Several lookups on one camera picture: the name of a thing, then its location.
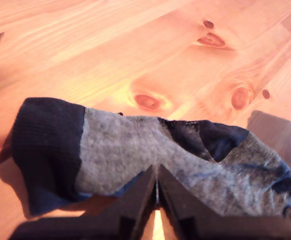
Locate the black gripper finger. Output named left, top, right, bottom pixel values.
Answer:
left=157, top=164, right=223, bottom=240
left=89, top=164, right=158, bottom=240

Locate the grey navy argyle sock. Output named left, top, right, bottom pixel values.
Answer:
left=11, top=96, right=291, bottom=218
left=22, top=159, right=149, bottom=217

